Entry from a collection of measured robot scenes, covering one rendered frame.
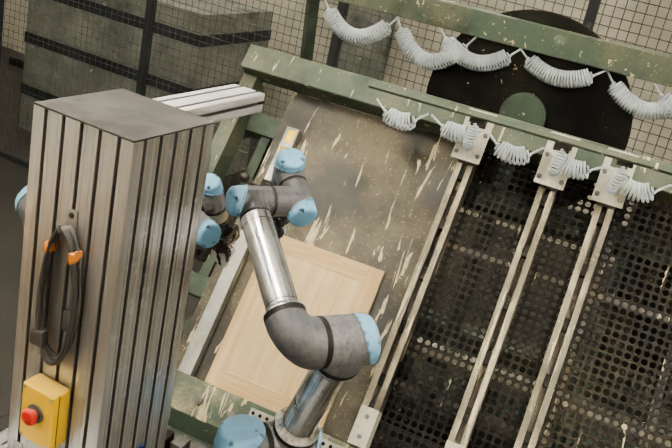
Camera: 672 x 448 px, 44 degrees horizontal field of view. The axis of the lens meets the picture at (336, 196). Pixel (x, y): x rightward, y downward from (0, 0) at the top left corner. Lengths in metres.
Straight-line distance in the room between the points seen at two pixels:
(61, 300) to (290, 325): 0.47
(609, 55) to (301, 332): 1.83
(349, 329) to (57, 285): 0.61
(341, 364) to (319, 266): 1.09
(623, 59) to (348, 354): 1.78
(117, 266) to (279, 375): 1.32
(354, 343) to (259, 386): 1.08
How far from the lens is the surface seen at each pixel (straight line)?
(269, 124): 3.18
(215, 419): 2.86
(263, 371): 2.87
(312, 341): 1.78
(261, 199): 1.98
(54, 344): 1.82
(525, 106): 3.29
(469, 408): 2.69
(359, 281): 2.85
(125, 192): 1.57
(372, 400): 2.75
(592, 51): 3.22
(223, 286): 2.94
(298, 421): 2.06
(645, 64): 3.21
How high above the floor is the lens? 2.51
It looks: 20 degrees down
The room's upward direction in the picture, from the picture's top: 12 degrees clockwise
